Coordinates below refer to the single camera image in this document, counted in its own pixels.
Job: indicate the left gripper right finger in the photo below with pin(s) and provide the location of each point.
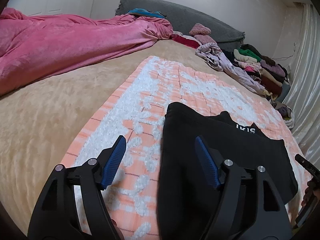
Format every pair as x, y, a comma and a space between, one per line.
249, 205

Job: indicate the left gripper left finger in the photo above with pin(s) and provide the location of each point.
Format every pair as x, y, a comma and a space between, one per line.
55, 214

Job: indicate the black IKISS sweater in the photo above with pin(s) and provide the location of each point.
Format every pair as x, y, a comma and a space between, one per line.
185, 203

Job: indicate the bag with purple clothes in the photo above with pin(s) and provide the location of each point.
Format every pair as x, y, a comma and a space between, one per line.
285, 112

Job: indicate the stack of folded clothes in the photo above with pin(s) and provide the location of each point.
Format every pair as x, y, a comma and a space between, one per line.
262, 69

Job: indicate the person's right hand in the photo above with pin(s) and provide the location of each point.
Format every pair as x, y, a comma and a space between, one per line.
312, 189

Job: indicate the beige bed sheet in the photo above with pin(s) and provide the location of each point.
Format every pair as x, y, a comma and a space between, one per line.
40, 121

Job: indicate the orange white plush blanket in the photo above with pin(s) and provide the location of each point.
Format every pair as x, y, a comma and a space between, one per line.
136, 110

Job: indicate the white satin curtain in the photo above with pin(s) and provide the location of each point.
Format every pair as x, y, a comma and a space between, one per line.
303, 96

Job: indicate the lilac crumpled garment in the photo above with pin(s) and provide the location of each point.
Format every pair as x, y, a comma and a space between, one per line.
216, 59

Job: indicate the pink velvet duvet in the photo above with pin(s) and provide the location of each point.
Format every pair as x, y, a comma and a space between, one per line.
37, 47

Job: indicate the red garment near headboard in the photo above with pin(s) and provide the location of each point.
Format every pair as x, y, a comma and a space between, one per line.
184, 41

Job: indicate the pink fuzzy knit item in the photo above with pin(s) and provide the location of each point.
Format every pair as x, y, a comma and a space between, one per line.
202, 34

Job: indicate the grey headboard cover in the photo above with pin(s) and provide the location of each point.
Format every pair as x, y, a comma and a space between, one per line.
183, 18

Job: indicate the blue cloth on pillow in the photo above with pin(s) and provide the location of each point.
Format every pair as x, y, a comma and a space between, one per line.
138, 12

